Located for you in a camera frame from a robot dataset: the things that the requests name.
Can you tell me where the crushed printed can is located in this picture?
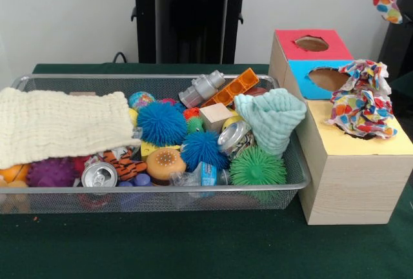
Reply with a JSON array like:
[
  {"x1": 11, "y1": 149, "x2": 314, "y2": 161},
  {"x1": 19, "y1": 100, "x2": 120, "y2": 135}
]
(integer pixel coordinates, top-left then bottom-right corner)
[{"x1": 217, "y1": 119, "x2": 256, "y2": 160}]

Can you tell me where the wooden box with three holes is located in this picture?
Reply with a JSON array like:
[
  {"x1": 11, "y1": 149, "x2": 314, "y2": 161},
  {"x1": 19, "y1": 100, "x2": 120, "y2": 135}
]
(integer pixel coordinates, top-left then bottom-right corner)
[{"x1": 268, "y1": 28, "x2": 413, "y2": 226}]

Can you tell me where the toy burger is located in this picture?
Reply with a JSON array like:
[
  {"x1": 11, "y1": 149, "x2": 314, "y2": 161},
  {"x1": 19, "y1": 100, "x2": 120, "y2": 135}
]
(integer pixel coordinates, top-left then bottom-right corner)
[{"x1": 145, "y1": 148, "x2": 187, "y2": 186}]

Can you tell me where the light blue muslin cloth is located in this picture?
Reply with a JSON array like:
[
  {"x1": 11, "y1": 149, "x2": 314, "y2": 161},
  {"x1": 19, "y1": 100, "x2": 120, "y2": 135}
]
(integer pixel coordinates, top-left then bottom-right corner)
[{"x1": 234, "y1": 87, "x2": 307, "y2": 160}]

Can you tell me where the wire mesh bin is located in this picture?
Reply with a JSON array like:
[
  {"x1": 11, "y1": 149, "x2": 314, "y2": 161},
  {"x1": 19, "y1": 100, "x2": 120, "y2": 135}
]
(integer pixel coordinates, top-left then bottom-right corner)
[{"x1": 0, "y1": 74, "x2": 312, "y2": 214}]

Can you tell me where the orange toy block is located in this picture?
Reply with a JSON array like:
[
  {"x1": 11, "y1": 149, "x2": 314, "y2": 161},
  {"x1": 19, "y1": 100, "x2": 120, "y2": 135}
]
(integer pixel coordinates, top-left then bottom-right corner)
[{"x1": 201, "y1": 68, "x2": 260, "y2": 109}]

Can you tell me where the green covered side table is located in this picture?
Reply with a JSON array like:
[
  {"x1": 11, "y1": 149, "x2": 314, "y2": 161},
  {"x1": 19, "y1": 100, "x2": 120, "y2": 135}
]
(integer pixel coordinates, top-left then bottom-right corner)
[{"x1": 388, "y1": 72, "x2": 413, "y2": 118}]

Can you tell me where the silver grey plastic toy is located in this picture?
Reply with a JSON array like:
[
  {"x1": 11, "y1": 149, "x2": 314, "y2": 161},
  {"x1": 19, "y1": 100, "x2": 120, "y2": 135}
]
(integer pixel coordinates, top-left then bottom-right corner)
[{"x1": 178, "y1": 70, "x2": 226, "y2": 109}]

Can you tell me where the green spiky ball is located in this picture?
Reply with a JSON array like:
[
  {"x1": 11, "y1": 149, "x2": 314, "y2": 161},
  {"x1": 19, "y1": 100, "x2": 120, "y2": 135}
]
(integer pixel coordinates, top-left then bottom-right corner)
[{"x1": 229, "y1": 145, "x2": 287, "y2": 187}]

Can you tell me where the silver drink can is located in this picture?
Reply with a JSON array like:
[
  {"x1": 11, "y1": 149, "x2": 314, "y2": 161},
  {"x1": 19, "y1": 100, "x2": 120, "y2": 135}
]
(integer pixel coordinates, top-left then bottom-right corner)
[{"x1": 81, "y1": 161, "x2": 119, "y2": 189}]

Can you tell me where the large blue spiky ball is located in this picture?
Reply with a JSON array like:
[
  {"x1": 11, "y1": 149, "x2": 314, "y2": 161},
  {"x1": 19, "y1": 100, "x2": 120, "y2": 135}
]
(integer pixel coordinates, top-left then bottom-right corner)
[{"x1": 137, "y1": 100, "x2": 188, "y2": 147}]

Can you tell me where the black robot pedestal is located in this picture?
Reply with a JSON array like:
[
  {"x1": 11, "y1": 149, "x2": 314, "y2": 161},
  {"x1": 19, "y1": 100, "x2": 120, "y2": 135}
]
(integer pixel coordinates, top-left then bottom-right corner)
[{"x1": 124, "y1": 0, "x2": 261, "y2": 65}]

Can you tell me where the cream muslin cloth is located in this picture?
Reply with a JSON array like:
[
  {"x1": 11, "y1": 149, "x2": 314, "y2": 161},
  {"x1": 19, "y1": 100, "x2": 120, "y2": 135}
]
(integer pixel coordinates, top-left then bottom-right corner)
[{"x1": 0, "y1": 87, "x2": 142, "y2": 170}]

